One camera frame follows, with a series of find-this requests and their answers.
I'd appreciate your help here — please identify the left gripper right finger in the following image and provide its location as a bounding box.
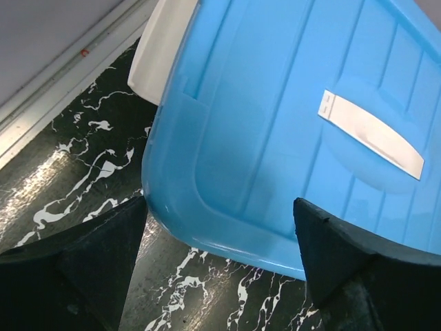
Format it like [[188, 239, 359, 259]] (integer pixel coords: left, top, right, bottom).
[[293, 198, 440, 330]]

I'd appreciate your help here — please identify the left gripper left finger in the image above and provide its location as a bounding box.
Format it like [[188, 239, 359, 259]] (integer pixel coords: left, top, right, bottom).
[[1, 197, 147, 330]]

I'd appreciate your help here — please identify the light blue tub lid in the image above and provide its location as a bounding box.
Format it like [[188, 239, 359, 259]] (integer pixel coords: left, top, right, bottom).
[[142, 1, 440, 279]]

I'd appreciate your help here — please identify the white plastic tub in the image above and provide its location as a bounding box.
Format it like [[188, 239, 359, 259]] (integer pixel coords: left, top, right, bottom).
[[127, 0, 198, 106]]

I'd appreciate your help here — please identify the aluminium rail frame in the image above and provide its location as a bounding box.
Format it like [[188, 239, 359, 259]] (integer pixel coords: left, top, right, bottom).
[[1, 1, 157, 166]]

